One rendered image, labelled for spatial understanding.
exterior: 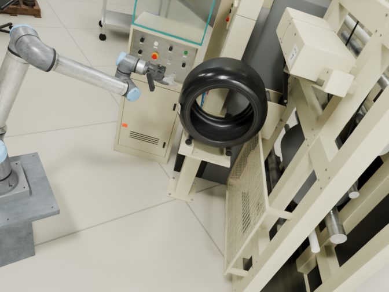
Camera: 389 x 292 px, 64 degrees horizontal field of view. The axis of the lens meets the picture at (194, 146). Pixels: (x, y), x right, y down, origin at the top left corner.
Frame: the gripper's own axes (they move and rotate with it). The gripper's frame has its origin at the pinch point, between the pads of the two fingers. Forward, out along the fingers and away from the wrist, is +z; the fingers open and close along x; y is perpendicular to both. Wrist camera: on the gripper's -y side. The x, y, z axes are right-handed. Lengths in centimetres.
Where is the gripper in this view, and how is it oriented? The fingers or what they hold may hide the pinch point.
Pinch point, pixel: (174, 84)
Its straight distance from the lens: 195.2
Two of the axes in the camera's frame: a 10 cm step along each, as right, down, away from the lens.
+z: 9.2, 3.6, 1.6
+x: 1.0, -6.1, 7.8
